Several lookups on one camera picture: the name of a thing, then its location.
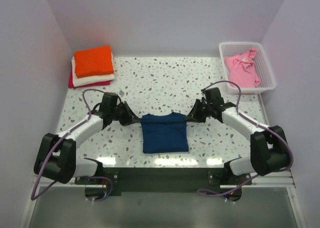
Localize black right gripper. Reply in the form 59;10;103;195
185;99;213;124

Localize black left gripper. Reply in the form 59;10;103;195
110;101;140;127

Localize navy blue printed t-shirt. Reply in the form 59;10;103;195
140;112;189;154

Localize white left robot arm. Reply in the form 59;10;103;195
33;92;141;184

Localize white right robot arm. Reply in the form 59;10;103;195
185;87;293;185

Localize pink polo shirt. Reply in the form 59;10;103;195
224;48;261;88

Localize folded cream t-shirt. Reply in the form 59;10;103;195
70;57;115;87

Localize folded orange t-shirt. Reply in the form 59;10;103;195
74;45;114;78

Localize folded magenta t-shirt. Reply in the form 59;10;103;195
68;74;111;89

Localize white plastic mesh basket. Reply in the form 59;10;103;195
219;41;276;94

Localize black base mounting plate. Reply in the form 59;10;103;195
75;164;252;201

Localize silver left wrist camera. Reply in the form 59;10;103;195
119;90;125;97

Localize aluminium extrusion rail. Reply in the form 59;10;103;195
38;171;295;189

